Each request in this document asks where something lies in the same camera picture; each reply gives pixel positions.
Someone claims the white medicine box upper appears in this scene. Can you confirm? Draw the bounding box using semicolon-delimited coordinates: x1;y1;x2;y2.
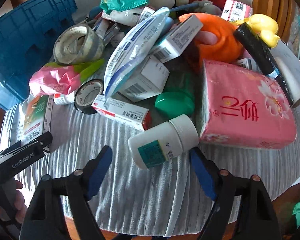
149;15;203;63

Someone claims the white barcode medicine box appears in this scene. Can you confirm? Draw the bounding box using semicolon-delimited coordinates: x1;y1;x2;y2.
119;55;170;102

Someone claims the pink tissue pack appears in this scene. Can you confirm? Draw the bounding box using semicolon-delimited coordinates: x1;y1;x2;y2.
196;60;297;149

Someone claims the blue plastic storage crate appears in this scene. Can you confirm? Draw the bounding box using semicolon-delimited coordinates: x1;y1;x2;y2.
0;0;77;110

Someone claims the yellow rubber duck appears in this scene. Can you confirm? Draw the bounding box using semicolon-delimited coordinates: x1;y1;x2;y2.
243;14;281;48

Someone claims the small white red bottle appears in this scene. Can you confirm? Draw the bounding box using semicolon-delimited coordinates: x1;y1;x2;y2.
53;90;76;105

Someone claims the teal wipes packet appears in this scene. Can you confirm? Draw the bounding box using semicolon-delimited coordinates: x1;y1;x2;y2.
100;0;149;14

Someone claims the blue white mask pouch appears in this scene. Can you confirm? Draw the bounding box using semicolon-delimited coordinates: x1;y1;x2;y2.
104;7;170;101

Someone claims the red white medicine box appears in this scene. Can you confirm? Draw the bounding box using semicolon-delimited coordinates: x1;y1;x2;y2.
91;95;151;132

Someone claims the person's left hand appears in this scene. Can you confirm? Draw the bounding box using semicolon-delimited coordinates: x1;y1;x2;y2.
7;178;27;224

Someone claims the pink white box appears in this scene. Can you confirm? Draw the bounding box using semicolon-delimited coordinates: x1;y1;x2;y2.
221;0;253;22

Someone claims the green plastic soap case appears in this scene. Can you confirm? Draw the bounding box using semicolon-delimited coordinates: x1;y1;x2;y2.
154;76;195;120

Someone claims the black garbage bag roll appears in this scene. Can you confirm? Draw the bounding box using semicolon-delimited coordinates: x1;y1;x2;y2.
234;23;294;106

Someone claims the green orange medicine box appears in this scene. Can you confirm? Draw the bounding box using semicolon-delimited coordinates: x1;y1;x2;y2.
21;95;53;145

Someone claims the camouflage tape roll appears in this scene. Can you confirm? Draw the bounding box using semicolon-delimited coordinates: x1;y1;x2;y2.
53;24;104;66

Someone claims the white pill bottle green label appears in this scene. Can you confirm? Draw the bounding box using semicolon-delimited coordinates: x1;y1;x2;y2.
128;114;199;170

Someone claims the black electrical tape roll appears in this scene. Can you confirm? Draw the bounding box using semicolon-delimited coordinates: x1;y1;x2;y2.
74;79;103;115

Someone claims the orange plush toy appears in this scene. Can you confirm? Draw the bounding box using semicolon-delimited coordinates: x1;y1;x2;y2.
179;12;243;74

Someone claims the pink green wipes pack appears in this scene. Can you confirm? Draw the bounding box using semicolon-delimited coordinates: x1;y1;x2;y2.
29;59;104;97

